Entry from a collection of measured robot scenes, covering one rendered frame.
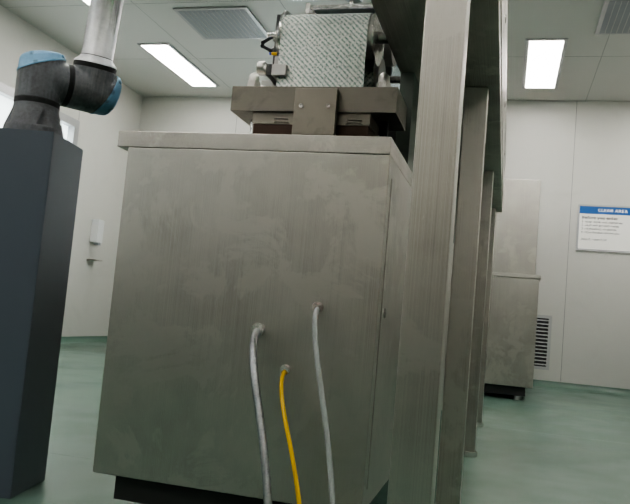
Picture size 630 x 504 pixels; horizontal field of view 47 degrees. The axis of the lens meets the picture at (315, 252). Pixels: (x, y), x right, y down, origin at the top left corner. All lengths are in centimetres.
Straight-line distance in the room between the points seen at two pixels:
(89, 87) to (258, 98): 53
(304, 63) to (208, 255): 61
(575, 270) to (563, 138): 130
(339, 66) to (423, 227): 98
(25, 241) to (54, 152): 23
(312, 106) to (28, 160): 73
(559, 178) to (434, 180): 649
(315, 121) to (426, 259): 73
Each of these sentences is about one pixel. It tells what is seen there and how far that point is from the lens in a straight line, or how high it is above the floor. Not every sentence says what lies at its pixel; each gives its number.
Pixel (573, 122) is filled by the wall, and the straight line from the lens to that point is 765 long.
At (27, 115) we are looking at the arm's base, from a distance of 203.
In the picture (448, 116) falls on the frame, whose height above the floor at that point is 80.
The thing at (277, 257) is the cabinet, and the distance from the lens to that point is 161.
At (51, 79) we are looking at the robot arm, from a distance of 206.
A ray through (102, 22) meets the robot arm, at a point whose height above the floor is 124.
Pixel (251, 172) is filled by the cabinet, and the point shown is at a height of 81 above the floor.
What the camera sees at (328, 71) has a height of 114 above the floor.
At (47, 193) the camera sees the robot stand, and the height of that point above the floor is 74.
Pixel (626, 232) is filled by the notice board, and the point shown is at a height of 152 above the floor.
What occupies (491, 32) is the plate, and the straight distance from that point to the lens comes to 168.
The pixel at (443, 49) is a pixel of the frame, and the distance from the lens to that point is 109.
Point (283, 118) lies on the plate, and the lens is 174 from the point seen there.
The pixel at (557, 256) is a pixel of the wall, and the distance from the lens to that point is 740.
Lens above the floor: 51
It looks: 5 degrees up
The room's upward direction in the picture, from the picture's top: 5 degrees clockwise
